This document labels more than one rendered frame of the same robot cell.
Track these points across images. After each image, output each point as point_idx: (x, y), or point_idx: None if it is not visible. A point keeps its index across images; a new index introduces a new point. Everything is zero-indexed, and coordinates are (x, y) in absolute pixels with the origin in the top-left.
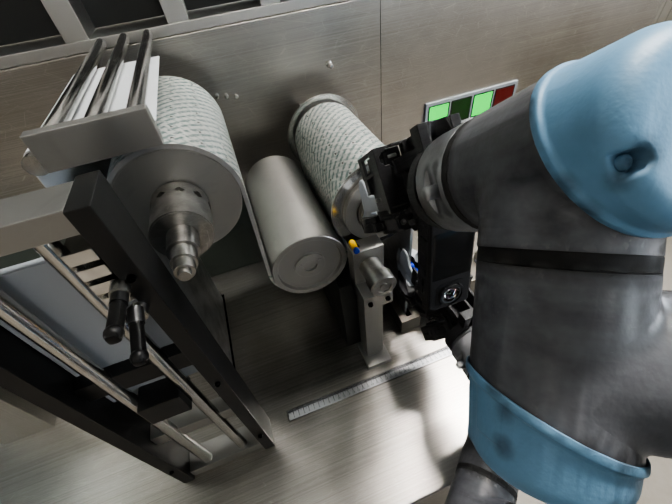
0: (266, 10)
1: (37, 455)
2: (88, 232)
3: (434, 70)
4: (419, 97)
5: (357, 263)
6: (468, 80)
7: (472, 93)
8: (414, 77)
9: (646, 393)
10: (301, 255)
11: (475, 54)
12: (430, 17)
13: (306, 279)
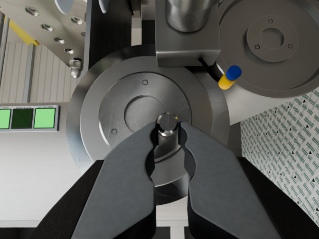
0: (181, 223)
1: None
2: None
3: (49, 157)
4: (63, 137)
5: (211, 25)
6: (15, 142)
7: (11, 130)
8: (68, 155)
9: None
10: (283, 63)
11: (11, 162)
12: (54, 198)
13: (277, 10)
